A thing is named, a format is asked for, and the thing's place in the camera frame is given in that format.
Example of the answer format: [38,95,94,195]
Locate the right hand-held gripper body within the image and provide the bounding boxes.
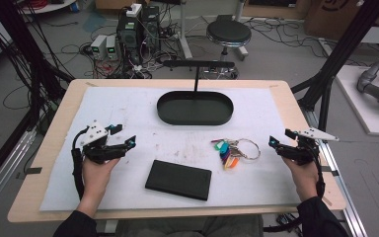
[275,126,340,166]

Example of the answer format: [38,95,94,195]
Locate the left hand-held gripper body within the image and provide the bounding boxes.
[78,119,127,165]

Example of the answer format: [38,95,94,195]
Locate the key bunch with coloured tags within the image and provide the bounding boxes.
[210,137,262,172]

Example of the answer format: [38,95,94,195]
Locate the black wallet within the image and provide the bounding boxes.
[144,159,213,201]

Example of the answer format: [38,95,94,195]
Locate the black key stand with tray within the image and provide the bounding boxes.
[156,59,236,126]

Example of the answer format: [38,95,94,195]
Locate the person's right hand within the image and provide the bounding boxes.
[280,157,319,202]

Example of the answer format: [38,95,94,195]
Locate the person's left hand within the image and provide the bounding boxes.
[80,157,122,202]

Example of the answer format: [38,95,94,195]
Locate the white table mat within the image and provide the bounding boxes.
[38,86,302,212]

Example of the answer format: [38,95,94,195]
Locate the white platform board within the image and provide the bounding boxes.
[335,64,379,138]

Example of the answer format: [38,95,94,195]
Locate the grey bench power supply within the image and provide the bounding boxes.
[90,35,109,61]
[106,35,119,61]

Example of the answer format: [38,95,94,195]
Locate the black computer tower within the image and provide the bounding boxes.
[140,5,162,55]
[115,13,143,66]

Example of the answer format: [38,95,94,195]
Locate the person's legs in grey trousers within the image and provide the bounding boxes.
[114,214,265,237]

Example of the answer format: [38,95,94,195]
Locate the white table leg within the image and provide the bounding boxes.
[177,0,194,60]

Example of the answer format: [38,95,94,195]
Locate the black round stool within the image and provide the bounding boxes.
[205,19,253,62]

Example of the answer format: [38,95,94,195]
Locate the white power adapter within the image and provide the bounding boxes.
[125,3,143,19]

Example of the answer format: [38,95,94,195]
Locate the cardboard box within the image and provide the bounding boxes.
[303,0,379,41]

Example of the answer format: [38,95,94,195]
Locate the round white table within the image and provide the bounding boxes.
[19,0,77,15]

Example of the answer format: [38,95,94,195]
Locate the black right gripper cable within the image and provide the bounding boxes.
[311,147,327,198]

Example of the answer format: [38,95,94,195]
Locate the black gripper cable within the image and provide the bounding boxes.
[311,147,327,198]
[71,126,90,201]

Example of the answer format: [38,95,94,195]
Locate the aluminium rail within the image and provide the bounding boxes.
[0,127,38,213]
[303,108,370,237]

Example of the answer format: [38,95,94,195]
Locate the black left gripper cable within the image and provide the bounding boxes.
[71,126,90,201]

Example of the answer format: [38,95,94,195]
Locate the tangle of floor cables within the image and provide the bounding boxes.
[78,39,186,80]

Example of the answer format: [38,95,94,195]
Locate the black frame post with cables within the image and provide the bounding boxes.
[0,0,75,132]

